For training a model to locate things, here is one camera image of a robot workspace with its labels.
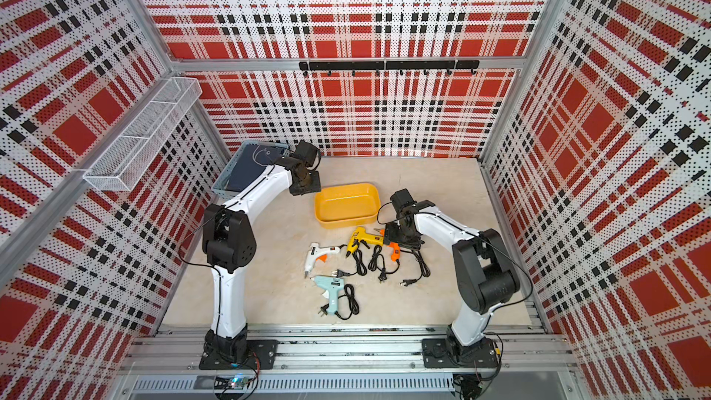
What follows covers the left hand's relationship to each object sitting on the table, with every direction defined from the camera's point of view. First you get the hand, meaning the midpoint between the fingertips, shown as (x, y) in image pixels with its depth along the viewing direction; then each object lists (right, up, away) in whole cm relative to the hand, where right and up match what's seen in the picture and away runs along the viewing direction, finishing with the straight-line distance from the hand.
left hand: (315, 186), depth 98 cm
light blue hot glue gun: (+8, -31, -13) cm, 34 cm away
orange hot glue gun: (+28, -21, -4) cm, 35 cm away
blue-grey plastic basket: (-31, +10, +15) cm, 36 cm away
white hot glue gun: (+2, -22, -7) cm, 23 cm away
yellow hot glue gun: (+16, -17, -2) cm, 24 cm away
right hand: (+30, -19, -7) cm, 36 cm away
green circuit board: (-14, -50, -28) cm, 59 cm away
